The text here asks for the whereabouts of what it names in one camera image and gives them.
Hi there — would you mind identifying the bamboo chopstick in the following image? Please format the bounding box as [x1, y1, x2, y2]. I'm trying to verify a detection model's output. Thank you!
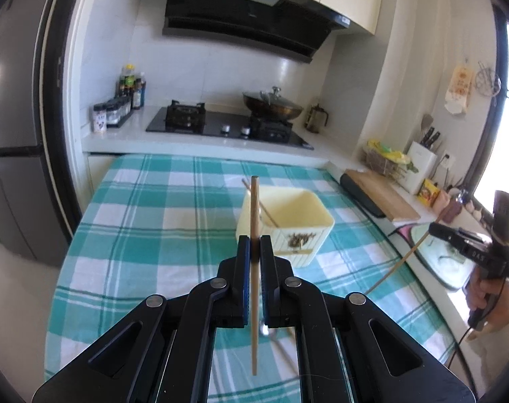
[242, 178, 279, 227]
[250, 176, 260, 376]
[364, 232, 429, 296]

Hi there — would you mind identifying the stainless steel spoon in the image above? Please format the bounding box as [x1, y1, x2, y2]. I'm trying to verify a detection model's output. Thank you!
[259, 321, 299, 376]

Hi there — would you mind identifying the person's right hand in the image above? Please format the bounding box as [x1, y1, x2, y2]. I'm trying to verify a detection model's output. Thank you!
[465, 274, 509, 341]

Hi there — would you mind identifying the yellow snack packet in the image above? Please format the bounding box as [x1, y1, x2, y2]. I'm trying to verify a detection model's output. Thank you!
[417, 178, 440, 208]

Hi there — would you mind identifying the wooden cutting board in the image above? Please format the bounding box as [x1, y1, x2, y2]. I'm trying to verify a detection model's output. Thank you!
[344, 169, 420, 222]

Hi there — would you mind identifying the white knife block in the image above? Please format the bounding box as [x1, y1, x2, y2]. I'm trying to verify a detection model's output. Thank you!
[401, 127, 440, 195]

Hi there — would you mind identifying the teal white plaid tablecloth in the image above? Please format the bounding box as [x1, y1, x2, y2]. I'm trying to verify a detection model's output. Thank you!
[45, 155, 455, 376]

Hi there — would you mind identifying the cream ribbed utensil holder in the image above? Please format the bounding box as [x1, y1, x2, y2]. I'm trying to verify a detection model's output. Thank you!
[259, 186, 335, 267]

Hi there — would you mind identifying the grey refrigerator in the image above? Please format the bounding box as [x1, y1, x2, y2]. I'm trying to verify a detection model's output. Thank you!
[0, 0, 68, 267]

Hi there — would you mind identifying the dark glass french press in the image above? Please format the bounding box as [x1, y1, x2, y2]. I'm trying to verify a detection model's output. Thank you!
[304, 104, 329, 134]

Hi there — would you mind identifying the black gas stove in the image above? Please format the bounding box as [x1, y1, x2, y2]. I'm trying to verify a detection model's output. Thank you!
[146, 100, 313, 150]

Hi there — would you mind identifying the white spice jar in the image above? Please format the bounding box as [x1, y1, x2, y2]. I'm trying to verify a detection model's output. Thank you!
[92, 103, 107, 134]

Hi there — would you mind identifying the dark wok with lid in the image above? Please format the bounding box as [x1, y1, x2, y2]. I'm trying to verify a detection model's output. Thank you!
[243, 86, 303, 121]

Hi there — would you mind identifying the sauce bottles cluster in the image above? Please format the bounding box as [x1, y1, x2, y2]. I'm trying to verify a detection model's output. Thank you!
[118, 64, 146, 110]

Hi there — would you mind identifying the black range hood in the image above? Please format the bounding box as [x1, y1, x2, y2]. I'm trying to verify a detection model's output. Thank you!
[162, 0, 351, 63]

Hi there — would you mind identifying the wire basket with vegetables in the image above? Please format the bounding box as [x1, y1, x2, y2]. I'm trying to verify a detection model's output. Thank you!
[363, 139, 418, 179]

